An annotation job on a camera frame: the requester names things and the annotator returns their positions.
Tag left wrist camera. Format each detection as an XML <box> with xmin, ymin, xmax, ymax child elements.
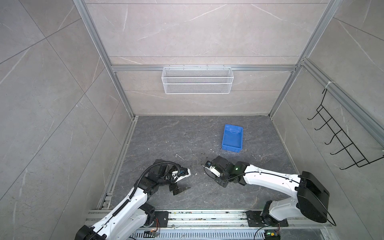
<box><xmin>172</xmin><ymin>168</ymin><xmax>191</xmax><ymax>183</ymax></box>

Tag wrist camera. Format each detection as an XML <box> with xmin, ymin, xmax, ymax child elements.
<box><xmin>205</xmin><ymin>161</ymin><xmax>221</xmax><ymax>178</ymax></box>
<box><xmin>172</xmin><ymin>168</ymin><xmax>191</xmax><ymax>183</ymax></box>

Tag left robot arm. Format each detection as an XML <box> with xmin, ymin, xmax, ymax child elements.
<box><xmin>75</xmin><ymin>160</ymin><xmax>191</xmax><ymax>240</ymax></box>

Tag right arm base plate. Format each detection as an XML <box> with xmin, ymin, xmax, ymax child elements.
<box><xmin>245</xmin><ymin>211</ymin><xmax>289</xmax><ymax>227</ymax></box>

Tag aluminium mounting rail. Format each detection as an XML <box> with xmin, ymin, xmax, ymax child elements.
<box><xmin>85</xmin><ymin>210</ymin><xmax>332</xmax><ymax>229</ymax></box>

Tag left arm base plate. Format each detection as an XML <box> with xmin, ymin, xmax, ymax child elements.
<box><xmin>148</xmin><ymin>211</ymin><xmax>169</xmax><ymax>228</ymax></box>

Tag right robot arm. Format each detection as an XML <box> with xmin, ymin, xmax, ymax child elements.
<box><xmin>204</xmin><ymin>156</ymin><xmax>337</xmax><ymax>227</ymax></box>

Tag blue plastic bin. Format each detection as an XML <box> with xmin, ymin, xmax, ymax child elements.
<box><xmin>222</xmin><ymin>124</ymin><xmax>244</xmax><ymax>153</ymax></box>

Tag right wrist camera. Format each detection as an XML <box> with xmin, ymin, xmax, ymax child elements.
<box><xmin>205</xmin><ymin>161</ymin><xmax>221</xmax><ymax>178</ymax></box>

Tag white wire mesh basket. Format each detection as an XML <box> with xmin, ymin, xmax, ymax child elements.
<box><xmin>162</xmin><ymin>67</ymin><xmax>234</xmax><ymax>95</ymax></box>

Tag black wire hook rack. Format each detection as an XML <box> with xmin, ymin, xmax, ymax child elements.
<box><xmin>307</xmin><ymin>89</ymin><xmax>384</xmax><ymax>171</ymax></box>

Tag perforated cable tray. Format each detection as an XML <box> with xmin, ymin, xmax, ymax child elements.
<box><xmin>128</xmin><ymin>229</ymin><xmax>324</xmax><ymax>240</ymax></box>

